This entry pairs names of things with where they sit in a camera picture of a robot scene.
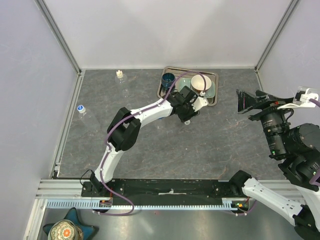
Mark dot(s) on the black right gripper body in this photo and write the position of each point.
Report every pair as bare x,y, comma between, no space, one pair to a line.
269,104

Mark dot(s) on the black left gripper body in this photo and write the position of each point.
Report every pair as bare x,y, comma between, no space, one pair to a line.
188,112

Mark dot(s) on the clear bottle with notched cap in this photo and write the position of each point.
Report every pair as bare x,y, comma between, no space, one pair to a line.
123,84

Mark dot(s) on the cream notched bottle cap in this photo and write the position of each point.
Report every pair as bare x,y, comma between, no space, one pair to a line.
119,74

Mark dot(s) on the clear wide plastic bottle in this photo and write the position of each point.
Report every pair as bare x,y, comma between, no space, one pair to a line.
89,120

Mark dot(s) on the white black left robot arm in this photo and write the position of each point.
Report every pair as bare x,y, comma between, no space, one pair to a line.
124,129

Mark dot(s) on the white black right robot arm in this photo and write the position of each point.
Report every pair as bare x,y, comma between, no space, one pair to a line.
298,150

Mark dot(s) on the light green square plate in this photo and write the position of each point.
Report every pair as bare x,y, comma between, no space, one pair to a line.
186,81

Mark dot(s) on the cream and brown bowl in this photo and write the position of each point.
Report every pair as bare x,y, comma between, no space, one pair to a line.
200,83

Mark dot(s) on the dark blue ceramic cup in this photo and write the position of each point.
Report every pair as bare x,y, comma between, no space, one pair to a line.
167,80

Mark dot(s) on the metal serving tray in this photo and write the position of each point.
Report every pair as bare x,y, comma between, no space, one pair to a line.
178,71

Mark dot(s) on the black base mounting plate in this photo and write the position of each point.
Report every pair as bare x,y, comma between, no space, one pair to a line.
173,189

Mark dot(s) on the blue star shaped dish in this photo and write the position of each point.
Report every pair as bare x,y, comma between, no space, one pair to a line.
89,230

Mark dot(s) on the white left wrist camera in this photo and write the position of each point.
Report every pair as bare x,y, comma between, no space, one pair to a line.
199,103

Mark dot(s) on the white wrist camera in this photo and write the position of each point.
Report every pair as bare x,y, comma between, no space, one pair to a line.
199,103
305,97

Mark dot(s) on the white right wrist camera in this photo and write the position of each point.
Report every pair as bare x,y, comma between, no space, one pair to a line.
305,97

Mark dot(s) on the light blue cable duct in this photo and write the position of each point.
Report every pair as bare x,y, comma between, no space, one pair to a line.
158,204

